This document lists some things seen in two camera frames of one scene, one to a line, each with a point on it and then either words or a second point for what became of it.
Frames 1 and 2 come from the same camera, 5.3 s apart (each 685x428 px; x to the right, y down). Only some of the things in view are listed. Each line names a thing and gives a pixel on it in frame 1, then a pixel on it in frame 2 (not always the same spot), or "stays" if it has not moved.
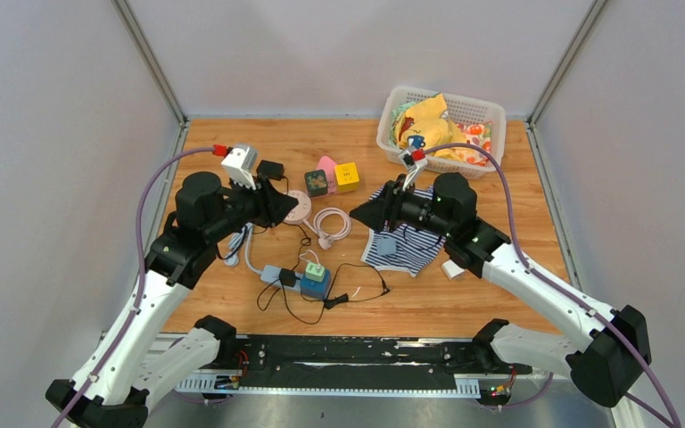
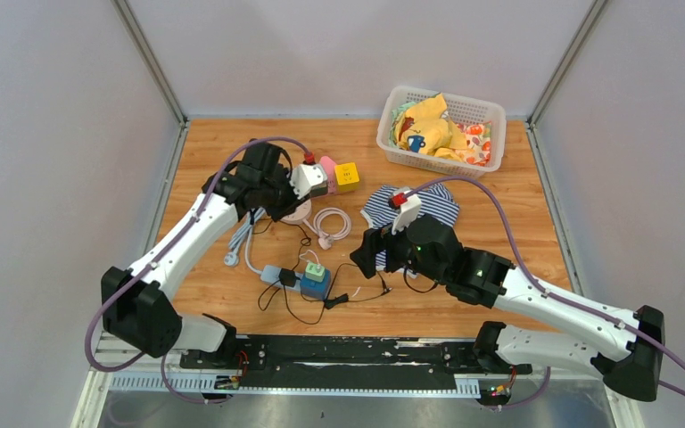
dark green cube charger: [317, 183] stays
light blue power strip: [271, 274] stays
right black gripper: [376, 212] to [365, 256]
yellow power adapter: [347, 176] stays
